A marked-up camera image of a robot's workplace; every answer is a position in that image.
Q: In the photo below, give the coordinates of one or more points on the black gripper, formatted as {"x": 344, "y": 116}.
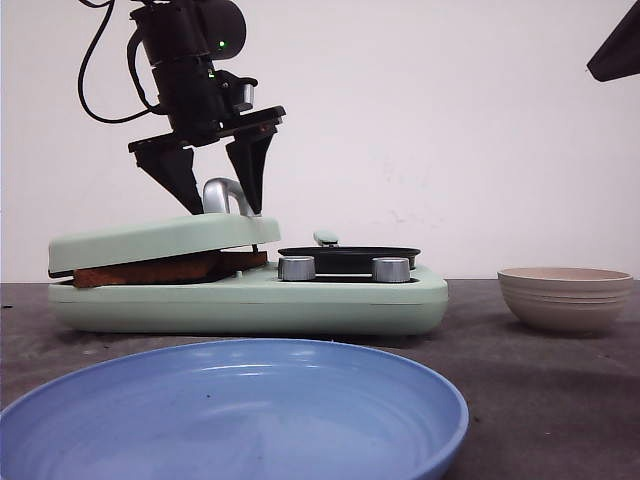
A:
{"x": 190, "y": 96}

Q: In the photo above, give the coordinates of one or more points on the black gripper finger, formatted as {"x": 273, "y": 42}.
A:
{"x": 618, "y": 56}

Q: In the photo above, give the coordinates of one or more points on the mint green sandwich maker lid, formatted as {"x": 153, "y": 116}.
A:
{"x": 228, "y": 221}

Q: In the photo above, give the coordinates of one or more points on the white bread slice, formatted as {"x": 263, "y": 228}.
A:
{"x": 176, "y": 268}
{"x": 240, "y": 261}

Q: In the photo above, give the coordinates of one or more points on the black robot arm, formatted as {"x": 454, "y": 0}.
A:
{"x": 182, "y": 41}

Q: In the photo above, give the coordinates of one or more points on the mint green breakfast maker base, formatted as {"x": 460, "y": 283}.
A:
{"x": 258, "y": 303}

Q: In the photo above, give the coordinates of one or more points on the left silver control knob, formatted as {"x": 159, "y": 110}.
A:
{"x": 296, "y": 268}

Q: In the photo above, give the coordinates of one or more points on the silver control knob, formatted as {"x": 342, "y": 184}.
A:
{"x": 391, "y": 270}
{"x": 296, "y": 268}

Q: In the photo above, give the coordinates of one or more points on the right silver control knob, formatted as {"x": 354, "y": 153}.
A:
{"x": 391, "y": 270}

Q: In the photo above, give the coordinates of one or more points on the beige ribbed bowl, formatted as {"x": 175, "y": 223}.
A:
{"x": 565, "y": 299}

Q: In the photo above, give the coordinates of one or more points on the blue plate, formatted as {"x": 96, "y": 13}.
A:
{"x": 239, "y": 409}

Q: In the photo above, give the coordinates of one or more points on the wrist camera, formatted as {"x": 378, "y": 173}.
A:
{"x": 238, "y": 92}

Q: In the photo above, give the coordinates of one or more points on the black frying pan green handle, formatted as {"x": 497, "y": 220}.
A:
{"x": 330, "y": 257}

